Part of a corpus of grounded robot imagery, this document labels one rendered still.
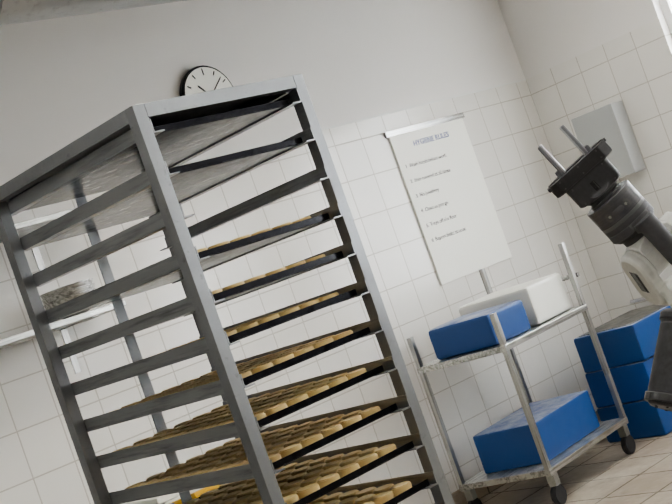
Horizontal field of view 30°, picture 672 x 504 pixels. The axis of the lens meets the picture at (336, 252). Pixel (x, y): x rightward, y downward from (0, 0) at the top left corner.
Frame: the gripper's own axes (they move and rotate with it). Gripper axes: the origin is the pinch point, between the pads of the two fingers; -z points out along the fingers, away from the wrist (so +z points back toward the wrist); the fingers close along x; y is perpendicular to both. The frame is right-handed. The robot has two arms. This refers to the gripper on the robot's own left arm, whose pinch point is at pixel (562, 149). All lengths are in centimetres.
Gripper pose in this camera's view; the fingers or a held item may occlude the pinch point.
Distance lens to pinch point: 213.2
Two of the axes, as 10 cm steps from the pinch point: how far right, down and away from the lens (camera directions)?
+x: 7.2, -6.6, -2.2
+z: 6.8, 7.3, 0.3
